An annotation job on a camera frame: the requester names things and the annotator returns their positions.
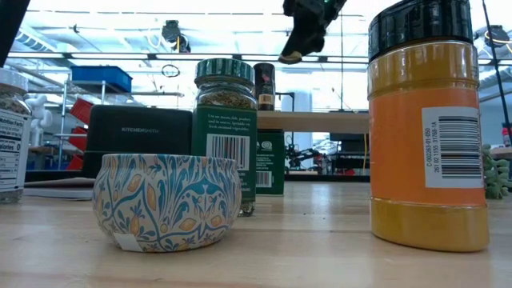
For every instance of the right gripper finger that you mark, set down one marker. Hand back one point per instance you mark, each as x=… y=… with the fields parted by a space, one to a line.
x=308 y=38

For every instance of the brown labelled spice jar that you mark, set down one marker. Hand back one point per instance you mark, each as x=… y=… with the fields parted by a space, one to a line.
x=264 y=86

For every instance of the green-lid glass herb jar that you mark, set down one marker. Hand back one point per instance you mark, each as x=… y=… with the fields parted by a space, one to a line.
x=224 y=128

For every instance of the green spice tin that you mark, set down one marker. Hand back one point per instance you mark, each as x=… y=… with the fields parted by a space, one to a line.
x=271 y=160

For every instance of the orange spice bottle black lid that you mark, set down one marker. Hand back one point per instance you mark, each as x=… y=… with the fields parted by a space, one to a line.
x=400 y=160

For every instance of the white-lid glass spice jar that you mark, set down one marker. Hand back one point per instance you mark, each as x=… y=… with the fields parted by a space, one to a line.
x=14 y=152

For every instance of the small black background robot arm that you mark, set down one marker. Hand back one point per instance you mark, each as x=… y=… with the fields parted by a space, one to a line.
x=300 y=154

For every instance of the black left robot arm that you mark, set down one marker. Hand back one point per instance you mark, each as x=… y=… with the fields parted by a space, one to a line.
x=10 y=24

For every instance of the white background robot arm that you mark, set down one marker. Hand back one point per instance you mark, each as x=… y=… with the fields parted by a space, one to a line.
x=40 y=116

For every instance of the wooden shelf with black legs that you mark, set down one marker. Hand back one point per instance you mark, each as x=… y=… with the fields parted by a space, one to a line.
x=320 y=121

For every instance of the black toaster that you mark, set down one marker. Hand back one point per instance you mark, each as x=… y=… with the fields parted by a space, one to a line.
x=136 y=136

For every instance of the blue plastic bin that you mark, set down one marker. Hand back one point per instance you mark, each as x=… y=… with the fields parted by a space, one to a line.
x=102 y=78

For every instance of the blue floral patterned tin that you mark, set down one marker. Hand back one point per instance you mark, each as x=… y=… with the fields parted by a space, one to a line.
x=168 y=200

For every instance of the succulent in black pot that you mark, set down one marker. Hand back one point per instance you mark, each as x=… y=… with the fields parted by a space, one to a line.
x=498 y=176

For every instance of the black aluminium table frame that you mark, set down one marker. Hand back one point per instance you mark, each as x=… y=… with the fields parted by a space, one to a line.
x=52 y=175

